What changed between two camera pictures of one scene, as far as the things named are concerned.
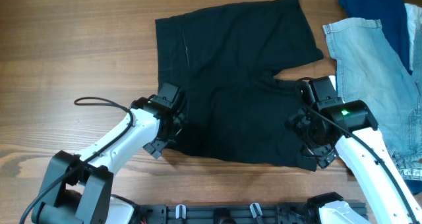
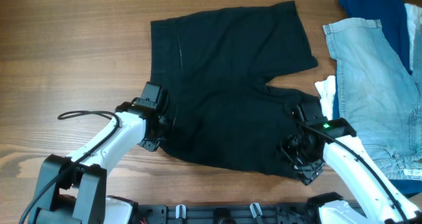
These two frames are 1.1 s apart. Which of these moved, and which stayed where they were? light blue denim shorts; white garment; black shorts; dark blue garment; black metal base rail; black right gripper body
Moved: black shorts; black right gripper body
Stayed: white garment; light blue denim shorts; black metal base rail; dark blue garment
